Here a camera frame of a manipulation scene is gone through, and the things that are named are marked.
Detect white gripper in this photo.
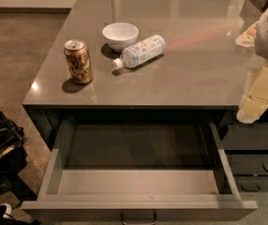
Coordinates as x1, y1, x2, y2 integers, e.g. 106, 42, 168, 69
235, 8, 268, 124

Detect orange soda can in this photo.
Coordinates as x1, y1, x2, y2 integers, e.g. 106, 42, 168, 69
64, 38, 93, 84

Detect open grey top drawer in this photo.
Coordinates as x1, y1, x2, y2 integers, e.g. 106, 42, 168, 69
22, 117, 258, 223

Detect dark side cabinet drawers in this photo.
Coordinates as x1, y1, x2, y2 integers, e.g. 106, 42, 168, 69
218, 111, 268, 192

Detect clear plastic water bottle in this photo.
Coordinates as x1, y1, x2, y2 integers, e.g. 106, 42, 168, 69
112, 35, 166, 69

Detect white bowl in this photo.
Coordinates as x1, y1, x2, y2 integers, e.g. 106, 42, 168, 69
102, 22, 139, 52

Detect metal drawer handle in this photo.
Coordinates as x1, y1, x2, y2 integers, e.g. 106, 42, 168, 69
120, 210, 156, 225

